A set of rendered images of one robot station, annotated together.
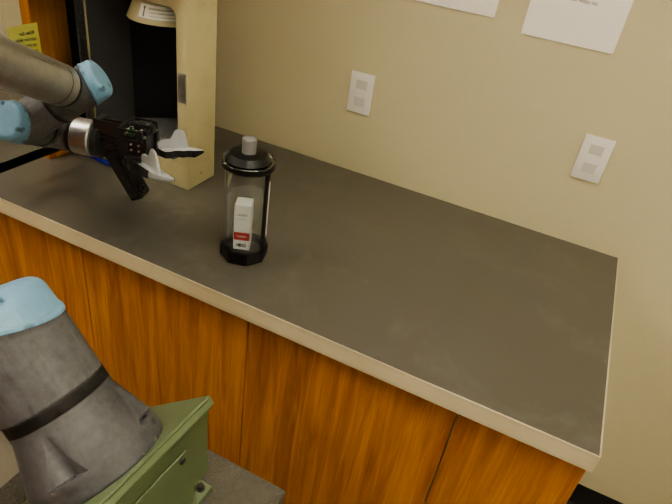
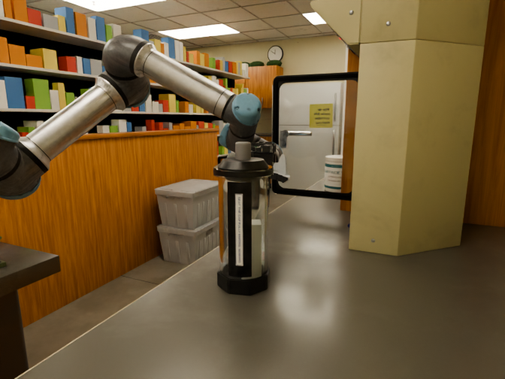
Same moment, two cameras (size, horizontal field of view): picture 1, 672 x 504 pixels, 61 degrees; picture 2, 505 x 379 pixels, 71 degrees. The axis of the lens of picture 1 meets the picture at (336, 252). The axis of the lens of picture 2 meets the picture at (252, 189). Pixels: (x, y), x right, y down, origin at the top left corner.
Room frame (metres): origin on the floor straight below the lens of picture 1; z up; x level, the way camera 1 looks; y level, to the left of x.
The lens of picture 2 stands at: (1.10, -0.43, 1.25)
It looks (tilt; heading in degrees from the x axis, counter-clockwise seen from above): 11 degrees down; 94
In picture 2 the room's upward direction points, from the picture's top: straight up
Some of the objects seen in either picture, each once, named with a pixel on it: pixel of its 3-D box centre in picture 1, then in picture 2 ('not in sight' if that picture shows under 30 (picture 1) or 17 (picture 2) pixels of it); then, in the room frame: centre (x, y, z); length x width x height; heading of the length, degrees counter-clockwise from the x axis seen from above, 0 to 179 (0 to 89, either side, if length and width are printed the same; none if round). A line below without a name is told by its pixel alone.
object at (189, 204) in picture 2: not in sight; (193, 202); (0.35, 2.69, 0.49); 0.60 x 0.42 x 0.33; 69
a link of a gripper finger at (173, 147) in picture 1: (180, 142); (282, 167); (1.11, 0.36, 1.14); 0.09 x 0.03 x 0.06; 120
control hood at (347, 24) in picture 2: not in sight; (346, 37); (1.28, 0.57, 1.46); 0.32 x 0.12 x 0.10; 69
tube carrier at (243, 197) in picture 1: (246, 205); (243, 223); (1.04, 0.20, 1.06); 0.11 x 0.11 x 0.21
